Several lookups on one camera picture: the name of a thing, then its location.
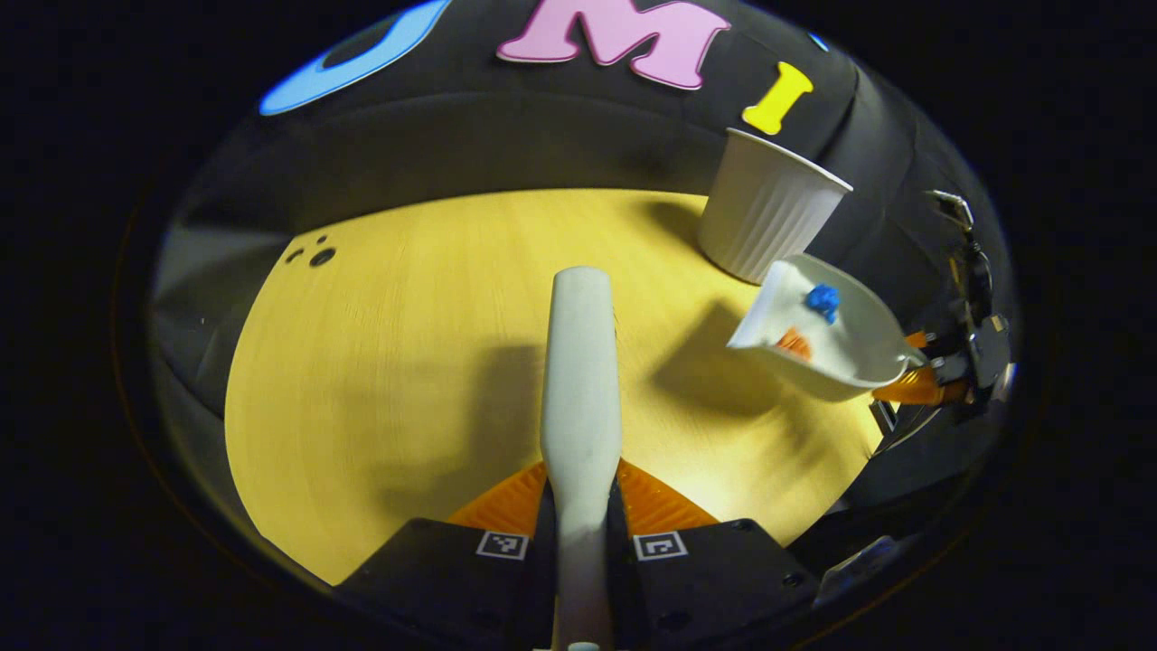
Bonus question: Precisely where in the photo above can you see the white ribbed garbage bin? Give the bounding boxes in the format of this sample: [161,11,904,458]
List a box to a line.
[696,127,854,286]

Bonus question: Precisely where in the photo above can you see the white dustpan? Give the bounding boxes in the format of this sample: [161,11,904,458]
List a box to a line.
[726,253,927,403]

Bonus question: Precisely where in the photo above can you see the wooden desktop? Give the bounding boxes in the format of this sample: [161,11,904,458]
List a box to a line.
[224,188,887,587]

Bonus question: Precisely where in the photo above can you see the blue paper trash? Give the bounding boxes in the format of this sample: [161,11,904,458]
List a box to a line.
[804,284,842,325]

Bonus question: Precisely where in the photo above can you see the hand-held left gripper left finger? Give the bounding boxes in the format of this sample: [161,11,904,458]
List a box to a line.
[334,461,557,651]

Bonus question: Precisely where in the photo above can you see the black backdrop cloth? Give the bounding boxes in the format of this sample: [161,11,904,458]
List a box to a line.
[149,0,1013,426]

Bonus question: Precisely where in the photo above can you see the small white broom black bristles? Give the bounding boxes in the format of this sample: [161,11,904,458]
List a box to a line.
[540,266,625,651]

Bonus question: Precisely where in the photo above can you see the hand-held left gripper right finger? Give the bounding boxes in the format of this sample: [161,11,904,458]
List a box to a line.
[607,458,819,651]

